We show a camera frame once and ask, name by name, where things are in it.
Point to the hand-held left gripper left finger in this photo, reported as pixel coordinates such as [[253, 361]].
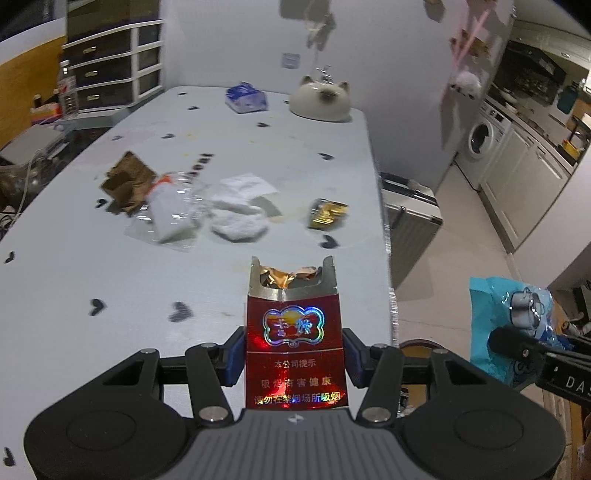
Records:
[[235, 357]]

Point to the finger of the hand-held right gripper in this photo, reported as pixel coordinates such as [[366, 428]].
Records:
[[517, 344]]

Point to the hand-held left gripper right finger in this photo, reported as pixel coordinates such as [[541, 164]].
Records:
[[353, 362]]

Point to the light blue snack bag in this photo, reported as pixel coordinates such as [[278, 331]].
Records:
[[494, 304]]

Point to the red cigarette pack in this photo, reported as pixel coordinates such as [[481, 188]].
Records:
[[295, 364]]

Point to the yellow trash bin brown rim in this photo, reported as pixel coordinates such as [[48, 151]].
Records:
[[422, 345]]

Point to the white tissue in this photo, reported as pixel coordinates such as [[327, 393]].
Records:
[[238, 224]]

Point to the brown cardboard box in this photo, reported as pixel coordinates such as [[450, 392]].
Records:
[[129, 182]]

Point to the gold foil wrapper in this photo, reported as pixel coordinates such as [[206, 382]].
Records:
[[328, 214]]

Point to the white ribbed suitcase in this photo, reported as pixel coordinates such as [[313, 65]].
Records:
[[408, 221]]

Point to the clear plastic bag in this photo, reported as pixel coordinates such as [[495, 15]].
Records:
[[171, 217]]

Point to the white kitchen cabinets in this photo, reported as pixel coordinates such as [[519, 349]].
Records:
[[526, 180]]

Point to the white paper sheet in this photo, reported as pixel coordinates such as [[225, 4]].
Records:
[[247, 184]]

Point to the yellow kitchen container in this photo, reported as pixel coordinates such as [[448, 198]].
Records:
[[570, 147]]

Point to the white washing machine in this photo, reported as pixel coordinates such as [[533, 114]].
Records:
[[482, 138]]

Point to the purple tissue pack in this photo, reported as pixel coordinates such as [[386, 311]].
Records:
[[247, 98]]

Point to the white cat-face ornament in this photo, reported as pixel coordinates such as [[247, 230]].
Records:
[[318, 101]]

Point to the white plush sheep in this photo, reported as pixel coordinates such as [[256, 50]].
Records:
[[465, 84]]

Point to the black range hood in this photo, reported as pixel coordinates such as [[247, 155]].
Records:
[[531, 69]]

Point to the white desktop device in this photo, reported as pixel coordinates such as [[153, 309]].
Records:
[[32, 145]]

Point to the orange box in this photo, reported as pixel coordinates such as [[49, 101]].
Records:
[[45, 110]]

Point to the red label water bottle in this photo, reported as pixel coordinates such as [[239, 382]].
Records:
[[68, 92]]

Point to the white drawer cabinet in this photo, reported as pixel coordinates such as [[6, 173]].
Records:
[[111, 64]]

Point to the white wall outlet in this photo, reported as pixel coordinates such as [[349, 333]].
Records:
[[290, 61]]

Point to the wooden wall shelf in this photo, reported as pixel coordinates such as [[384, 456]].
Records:
[[471, 44]]

